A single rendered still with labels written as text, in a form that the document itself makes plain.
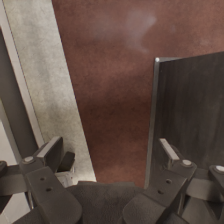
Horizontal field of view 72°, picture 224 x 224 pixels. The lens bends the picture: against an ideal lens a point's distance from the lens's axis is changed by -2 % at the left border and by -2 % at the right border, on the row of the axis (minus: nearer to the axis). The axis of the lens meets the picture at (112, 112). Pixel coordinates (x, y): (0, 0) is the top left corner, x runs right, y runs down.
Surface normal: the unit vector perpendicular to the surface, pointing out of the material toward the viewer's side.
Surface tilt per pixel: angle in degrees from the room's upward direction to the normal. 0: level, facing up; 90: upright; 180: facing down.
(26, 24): 0
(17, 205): 90
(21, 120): 0
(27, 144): 0
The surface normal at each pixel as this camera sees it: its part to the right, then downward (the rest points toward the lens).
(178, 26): -0.01, 0.25
